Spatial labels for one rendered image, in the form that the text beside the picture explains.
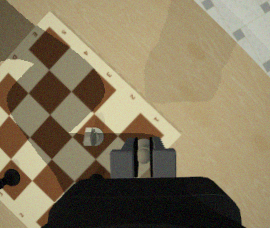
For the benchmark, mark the white pawn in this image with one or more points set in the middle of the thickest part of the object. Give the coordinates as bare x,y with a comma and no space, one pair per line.
143,153

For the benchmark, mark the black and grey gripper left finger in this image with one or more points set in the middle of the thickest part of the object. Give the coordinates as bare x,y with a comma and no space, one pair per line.
124,161

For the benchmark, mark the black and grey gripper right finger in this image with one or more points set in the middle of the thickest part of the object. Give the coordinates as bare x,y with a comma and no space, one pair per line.
162,160

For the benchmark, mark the brown and cream chessboard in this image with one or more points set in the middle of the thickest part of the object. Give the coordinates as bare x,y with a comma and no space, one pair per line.
52,87

